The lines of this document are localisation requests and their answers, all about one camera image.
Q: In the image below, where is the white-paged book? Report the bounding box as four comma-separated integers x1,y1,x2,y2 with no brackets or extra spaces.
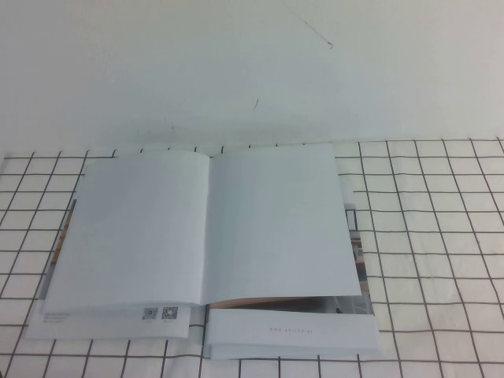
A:
45,143,364,309

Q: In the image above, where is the white leaflet with web address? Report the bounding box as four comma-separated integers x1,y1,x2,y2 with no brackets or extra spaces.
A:
206,202,382,361

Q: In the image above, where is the white black-grid tablecloth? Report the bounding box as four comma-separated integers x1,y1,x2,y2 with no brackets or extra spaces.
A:
0,137,504,378

